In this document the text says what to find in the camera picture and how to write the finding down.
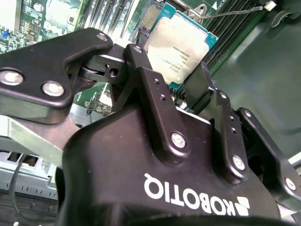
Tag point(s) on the CPU with silver heat spreader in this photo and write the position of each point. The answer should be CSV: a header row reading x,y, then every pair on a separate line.
x,y
178,47

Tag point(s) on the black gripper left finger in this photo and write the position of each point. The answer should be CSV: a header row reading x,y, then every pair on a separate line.
x,y
35,70

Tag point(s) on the thin metal locking lever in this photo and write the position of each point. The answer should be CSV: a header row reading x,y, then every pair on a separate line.
x,y
232,13

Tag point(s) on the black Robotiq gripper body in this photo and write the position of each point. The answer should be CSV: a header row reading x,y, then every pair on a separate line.
x,y
117,164

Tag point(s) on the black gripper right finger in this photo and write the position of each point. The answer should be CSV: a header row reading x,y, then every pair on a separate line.
x,y
225,131

